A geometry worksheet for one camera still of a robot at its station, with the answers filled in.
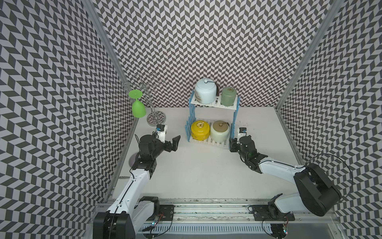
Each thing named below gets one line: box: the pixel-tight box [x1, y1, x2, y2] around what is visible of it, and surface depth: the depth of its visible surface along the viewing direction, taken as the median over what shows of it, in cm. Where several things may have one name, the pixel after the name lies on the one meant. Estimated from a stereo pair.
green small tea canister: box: [220, 86, 238, 108], surface depth 81 cm
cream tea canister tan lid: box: [209, 119, 231, 143], surface depth 96 cm
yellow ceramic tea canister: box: [190, 119, 211, 142], surface depth 96 cm
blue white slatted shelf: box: [185, 92, 241, 149], surface depth 89 cm
